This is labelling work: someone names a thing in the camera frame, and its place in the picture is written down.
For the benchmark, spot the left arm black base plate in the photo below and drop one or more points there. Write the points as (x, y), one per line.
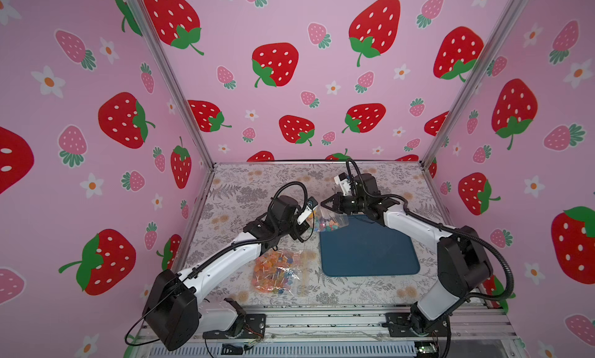
(251, 326)

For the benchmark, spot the ziploc bag of lollipops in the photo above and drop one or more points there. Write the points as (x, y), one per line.
(280, 272)

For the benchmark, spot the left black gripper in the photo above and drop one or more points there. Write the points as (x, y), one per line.
(299, 228)

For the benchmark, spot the dark teal rectangular mat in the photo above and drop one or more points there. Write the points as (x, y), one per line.
(364, 248)

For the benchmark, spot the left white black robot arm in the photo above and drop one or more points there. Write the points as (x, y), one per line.
(173, 309)

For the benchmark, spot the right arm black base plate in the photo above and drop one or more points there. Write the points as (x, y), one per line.
(402, 324)

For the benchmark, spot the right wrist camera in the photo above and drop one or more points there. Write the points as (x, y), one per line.
(344, 182)

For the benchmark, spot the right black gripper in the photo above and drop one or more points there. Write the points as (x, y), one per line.
(341, 204)

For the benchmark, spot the aluminium rail frame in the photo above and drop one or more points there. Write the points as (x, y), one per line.
(349, 331)

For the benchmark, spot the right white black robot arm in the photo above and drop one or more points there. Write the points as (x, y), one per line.
(462, 260)

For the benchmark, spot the ziploc bag of star candies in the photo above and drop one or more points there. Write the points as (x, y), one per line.
(325, 220)

